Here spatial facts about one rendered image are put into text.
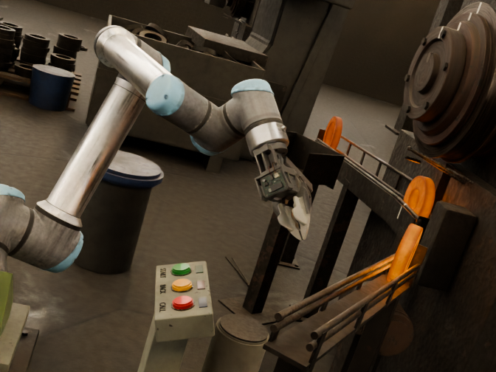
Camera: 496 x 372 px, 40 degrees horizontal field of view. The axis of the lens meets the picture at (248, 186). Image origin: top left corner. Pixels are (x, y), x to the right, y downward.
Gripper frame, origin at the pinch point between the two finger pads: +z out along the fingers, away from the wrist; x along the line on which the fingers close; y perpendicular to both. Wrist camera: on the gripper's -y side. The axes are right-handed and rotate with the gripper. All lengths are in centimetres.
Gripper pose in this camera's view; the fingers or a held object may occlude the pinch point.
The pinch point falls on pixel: (302, 235)
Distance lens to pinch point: 145.3
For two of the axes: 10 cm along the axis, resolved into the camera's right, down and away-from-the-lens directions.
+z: 2.8, 9.0, -3.3
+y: -5.2, -1.5, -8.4
